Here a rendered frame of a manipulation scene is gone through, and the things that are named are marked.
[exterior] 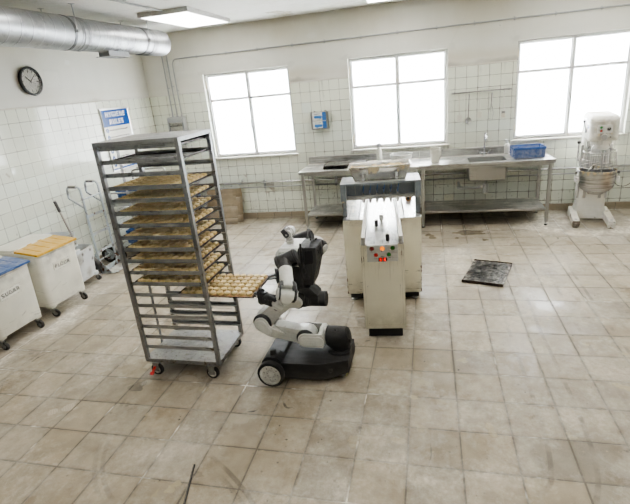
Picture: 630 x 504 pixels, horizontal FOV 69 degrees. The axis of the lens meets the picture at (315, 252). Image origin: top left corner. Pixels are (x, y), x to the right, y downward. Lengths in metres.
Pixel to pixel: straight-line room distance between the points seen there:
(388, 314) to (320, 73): 4.40
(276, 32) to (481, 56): 2.93
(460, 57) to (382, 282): 4.19
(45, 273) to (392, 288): 3.50
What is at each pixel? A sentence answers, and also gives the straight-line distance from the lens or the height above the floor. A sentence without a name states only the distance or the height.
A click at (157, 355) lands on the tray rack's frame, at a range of 3.96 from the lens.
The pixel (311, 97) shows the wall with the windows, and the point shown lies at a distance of 7.36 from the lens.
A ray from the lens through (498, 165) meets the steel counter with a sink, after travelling 6.62.
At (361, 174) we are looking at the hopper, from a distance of 4.26.
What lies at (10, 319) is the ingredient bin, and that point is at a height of 0.26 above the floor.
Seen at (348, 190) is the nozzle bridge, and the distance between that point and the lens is 4.32.
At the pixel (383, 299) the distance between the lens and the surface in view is 3.83.
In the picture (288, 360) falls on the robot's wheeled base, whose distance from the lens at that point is 3.49.
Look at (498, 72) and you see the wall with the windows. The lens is 7.22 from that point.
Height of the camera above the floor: 2.05
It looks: 20 degrees down
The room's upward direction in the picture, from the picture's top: 6 degrees counter-clockwise
